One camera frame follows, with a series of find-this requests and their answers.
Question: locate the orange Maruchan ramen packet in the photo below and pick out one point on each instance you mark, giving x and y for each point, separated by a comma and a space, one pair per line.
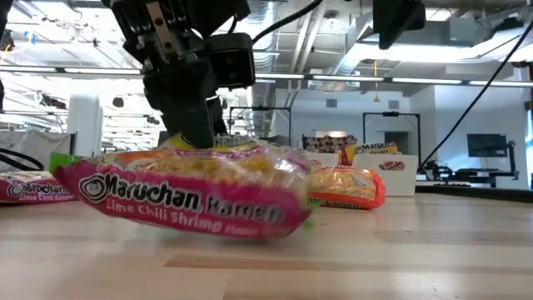
350, 185

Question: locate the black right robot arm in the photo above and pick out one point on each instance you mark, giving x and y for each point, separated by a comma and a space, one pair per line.
395, 16

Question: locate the black computer monitor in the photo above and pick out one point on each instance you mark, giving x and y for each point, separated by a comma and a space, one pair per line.
487, 145

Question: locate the black monitor stand desk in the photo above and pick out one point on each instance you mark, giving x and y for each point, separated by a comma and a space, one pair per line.
485, 171

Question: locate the black metal stand frame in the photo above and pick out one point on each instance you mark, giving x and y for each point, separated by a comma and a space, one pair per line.
260, 108
391, 113

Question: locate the white pillar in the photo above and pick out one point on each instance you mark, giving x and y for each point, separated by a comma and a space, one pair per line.
85, 125

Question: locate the black round ceiling lamp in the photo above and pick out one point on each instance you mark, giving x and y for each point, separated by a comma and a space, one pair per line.
118, 102

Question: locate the grey fabric partition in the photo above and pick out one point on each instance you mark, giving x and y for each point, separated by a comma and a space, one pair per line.
46, 143

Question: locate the ceiling strip light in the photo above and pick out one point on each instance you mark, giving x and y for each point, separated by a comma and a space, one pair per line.
350, 78
29, 68
424, 80
499, 83
279, 76
104, 71

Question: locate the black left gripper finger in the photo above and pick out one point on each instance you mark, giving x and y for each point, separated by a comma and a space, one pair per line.
218, 118
183, 104

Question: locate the silver spiral ceiling duct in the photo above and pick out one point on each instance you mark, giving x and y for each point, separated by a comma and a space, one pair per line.
358, 41
262, 96

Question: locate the white plastic bin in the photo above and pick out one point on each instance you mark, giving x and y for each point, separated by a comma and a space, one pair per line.
406, 179
329, 158

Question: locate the black ceiling camera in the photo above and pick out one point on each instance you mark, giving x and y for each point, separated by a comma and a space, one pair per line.
6, 39

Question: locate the dotted pattern box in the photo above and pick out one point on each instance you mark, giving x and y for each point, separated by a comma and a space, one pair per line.
329, 143

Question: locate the black aluminium table frame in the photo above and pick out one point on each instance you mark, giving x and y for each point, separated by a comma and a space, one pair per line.
479, 193

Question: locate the pink green Maruchan ramen packet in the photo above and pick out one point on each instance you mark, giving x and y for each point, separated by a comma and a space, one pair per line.
29, 189
187, 204

